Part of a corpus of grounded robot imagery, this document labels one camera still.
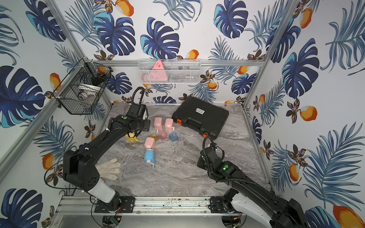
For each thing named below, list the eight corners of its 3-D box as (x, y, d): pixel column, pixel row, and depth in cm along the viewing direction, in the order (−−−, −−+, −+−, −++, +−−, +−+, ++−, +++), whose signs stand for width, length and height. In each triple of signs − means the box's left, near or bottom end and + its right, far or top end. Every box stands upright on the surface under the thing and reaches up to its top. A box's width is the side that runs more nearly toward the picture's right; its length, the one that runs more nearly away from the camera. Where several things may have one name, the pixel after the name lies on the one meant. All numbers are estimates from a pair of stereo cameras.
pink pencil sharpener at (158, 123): (154, 132, 104) (153, 127, 99) (156, 122, 110) (155, 117, 105) (161, 132, 104) (160, 127, 99) (163, 122, 110) (162, 117, 105)
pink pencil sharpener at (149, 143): (146, 151, 96) (143, 146, 90) (147, 142, 100) (145, 137, 95) (154, 151, 96) (152, 146, 90) (155, 142, 100) (154, 137, 95)
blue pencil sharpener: (145, 167, 89) (143, 162, 84) (148, 153, 96) (145, 147, 90) (154, 167, 90) (152, 162, 84) (156, 153, 96) (154, 147, 90)
